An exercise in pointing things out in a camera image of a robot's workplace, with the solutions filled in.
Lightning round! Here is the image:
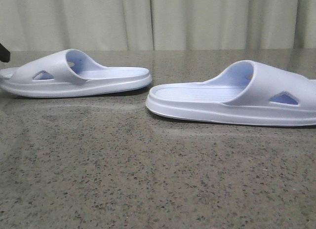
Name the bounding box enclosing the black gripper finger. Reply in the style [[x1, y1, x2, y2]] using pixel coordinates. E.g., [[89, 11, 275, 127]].
[[0, 43, 10, 63]]

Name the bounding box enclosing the beige background curtain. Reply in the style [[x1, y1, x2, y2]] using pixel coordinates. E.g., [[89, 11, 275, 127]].
[[0, 0, 316, 51]]

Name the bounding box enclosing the light blue slipper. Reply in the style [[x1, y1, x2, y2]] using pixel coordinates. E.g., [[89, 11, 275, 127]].
[[0, 49, 152, 98], [146, 60, 316, 126]]

